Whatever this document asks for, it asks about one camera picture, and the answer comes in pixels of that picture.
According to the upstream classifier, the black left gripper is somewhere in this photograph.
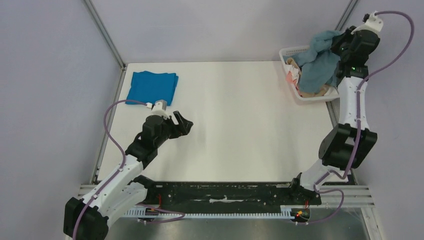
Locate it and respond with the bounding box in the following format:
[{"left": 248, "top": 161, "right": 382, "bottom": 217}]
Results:
[{"left": 154, "top": 111, "right": 193, "bottom": 148}]

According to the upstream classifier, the grey-blue t-shirt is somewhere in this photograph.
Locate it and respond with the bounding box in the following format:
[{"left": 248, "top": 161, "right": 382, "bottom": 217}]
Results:
[{"left": 291, "top": 30, "right": 342, "bottom": 94}]

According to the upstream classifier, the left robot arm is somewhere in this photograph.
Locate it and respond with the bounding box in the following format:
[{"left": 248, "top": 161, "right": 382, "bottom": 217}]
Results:
[{"left": 63, "top": 111, "right": 194, "bottom": 240}]

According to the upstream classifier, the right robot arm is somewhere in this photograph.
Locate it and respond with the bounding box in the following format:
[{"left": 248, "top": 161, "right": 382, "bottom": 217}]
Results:
[{"left": 287, "top": 26, "right": 380, "bottom": 204}]

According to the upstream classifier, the white plastic laundry basket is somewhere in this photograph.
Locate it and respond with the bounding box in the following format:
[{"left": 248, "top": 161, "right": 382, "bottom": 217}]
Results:
[{"left": 279, "top": 45, "right": 339, "bottom": 105}]

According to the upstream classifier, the folded bright blue t-shirt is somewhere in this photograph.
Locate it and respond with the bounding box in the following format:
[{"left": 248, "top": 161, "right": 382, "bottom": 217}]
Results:
[{"left": 126, "top": 71, "right": 179, "bottom": 106}]

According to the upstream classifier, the beige t-shirt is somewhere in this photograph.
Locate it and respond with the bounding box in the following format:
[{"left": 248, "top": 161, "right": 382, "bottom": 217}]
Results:
[{"left": 285, "top": 57, "right": 330, "bottom": 98}]

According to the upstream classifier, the pink and white garment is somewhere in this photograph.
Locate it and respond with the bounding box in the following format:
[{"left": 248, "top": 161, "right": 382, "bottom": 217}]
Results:
[{"left": 286, "top": 64, "right": 302, "bottom": 90}]

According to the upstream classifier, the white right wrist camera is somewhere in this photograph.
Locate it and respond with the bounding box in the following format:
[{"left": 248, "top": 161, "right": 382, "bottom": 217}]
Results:
[{"left": 351, "top": 11, "right": 384, "bottom": 35}]

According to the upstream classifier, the aluminium frame rail right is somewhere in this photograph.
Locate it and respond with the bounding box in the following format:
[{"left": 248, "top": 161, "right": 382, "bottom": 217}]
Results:
[{"left": 334, "top": 0, "right": 360, "bottom": 31}]

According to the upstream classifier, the aluminium frame rail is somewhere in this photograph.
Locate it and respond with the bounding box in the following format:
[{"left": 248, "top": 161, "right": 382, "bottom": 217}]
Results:
[
  {"left": 334, "top": 0, "right": 360, "bottom": 31},
  {"left": 82, "top": 0, "right": 126, "bottom": 70}
]

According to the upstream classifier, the white slotted cable duct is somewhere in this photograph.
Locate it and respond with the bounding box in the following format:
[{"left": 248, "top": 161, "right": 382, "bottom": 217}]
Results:
[{"left": 122, "top": 206, "right": 310, "bottom": 221}]

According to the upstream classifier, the aluminium frame rail left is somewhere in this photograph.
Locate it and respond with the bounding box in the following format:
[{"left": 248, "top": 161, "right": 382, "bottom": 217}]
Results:
[{"left": 82, "top": 0, "right": 126, "bottom": 70}]

